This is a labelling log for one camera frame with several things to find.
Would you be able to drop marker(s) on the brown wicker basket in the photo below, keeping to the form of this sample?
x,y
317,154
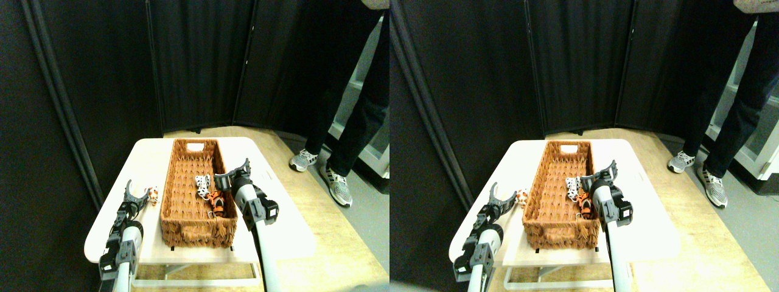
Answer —
x,y
182,182
551,182

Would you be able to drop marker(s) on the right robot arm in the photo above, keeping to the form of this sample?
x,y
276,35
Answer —
x,y
246,201
602,201

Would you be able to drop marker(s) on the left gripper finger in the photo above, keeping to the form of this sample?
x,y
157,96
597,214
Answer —
x,y
128,194
493,197
143,198
510,201

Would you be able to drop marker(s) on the white spotted toy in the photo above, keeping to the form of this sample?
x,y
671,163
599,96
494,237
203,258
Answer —
x,y
202,185
572,187

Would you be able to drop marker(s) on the orange tiger toy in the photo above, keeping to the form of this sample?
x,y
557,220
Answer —
x,y
215,204
583,205

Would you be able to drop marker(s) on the person's legs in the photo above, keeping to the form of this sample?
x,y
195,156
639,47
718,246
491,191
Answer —
x,y
712,188
336,185

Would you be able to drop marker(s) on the low white table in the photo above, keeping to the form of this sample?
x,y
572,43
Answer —
x,y
517,164
143,161

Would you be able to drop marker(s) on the white shelf unit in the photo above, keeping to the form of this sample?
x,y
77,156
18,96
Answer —
x,y
382,155
764,152

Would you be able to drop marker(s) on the orange white toy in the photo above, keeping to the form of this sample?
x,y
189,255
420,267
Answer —
x,y
522,198
153,196

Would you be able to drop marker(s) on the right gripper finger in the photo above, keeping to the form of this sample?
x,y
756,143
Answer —
x,y
224,182
246,170
590,184
611,172

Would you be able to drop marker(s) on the grey curtain pole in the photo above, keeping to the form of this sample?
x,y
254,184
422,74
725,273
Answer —
x,y
62,91
429,91

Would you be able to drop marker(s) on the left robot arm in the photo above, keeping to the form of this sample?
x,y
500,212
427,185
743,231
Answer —
x,y
129,236
492,238

